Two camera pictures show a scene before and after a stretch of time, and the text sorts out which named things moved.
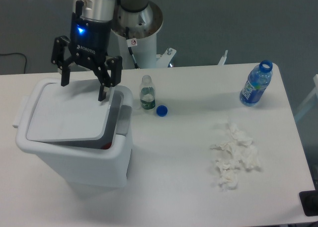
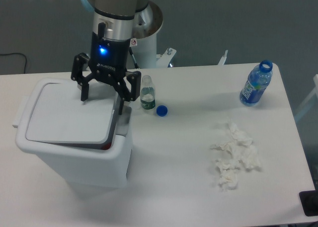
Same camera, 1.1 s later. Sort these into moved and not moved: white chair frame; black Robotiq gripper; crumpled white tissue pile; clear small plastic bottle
Moved: black Robotiq gripper
Not moved: white chair frame; crumpled white tissue pile; clear small plastic bottle
